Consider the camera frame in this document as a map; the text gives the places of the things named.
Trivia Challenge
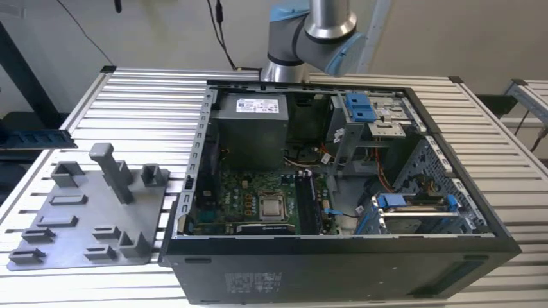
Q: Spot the blue black RAM stick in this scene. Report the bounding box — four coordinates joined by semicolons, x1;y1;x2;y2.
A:
0;127;79;150

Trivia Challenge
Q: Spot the installed black RAM stick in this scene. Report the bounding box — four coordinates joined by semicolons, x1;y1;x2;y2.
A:
295;172;321;234

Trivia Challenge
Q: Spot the grey power supply unit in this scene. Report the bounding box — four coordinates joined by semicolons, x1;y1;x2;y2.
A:
211;92;290;173

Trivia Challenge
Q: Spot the metal socket cover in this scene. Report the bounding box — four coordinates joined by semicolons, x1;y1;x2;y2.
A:
257;191;287;223

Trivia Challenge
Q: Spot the green motherboard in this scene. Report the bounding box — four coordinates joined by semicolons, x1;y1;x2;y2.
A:
187;169;338;237

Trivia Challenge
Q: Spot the silver CPU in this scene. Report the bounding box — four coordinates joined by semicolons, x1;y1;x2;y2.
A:
261;199;285;221

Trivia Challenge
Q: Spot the black graphics card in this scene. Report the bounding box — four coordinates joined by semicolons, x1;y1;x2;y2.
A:
234;223;297;237

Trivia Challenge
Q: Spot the blue drive latch carrier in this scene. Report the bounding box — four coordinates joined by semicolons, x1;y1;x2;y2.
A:
343;92;374;123

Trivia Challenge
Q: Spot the grey metal drive cage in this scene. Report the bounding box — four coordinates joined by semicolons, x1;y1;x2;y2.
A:
325;91;426;176

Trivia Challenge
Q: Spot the metal disk bay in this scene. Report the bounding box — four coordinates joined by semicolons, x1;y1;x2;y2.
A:
355;191;478;237

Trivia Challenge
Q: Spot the blue disk carrier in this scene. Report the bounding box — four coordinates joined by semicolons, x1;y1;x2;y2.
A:
371;193;459;235

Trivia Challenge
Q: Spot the black PC case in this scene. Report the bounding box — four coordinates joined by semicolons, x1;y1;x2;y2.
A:
157;78;522;305

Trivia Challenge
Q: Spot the grey parts rack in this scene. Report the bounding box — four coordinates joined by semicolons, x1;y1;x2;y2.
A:
6;142;173;273

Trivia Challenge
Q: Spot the black background box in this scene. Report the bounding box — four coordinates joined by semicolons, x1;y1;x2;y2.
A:
474;94;519;120

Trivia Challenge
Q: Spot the aluminium side table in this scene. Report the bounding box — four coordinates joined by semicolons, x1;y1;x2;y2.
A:
503;78;548;129

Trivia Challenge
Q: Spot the black slanted stand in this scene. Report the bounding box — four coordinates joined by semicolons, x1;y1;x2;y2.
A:
0;21;58;121

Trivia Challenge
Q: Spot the yellow black wire bundle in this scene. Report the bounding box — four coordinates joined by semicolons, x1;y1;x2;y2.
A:
282;144;333;167

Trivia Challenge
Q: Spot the black wire with blue tab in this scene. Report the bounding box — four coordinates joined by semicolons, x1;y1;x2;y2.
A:
322;207;365;219

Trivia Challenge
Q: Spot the orange wire bundle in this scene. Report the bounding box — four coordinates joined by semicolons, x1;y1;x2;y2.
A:
370;146;393;190

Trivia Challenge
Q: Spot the black hanging arm cable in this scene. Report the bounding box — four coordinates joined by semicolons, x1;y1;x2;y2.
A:
205;0;241;71

